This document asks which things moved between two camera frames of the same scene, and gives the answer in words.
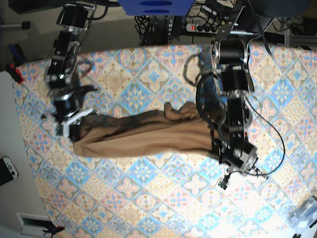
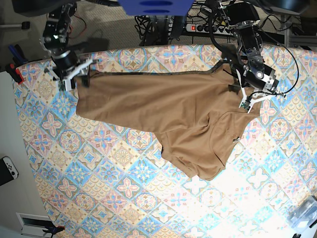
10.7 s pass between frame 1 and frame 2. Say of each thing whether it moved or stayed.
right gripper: moved
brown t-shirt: moved
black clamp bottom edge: stayed
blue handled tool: stayed
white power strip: stayed
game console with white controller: stayed
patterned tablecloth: stayed
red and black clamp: stayed
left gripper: moved
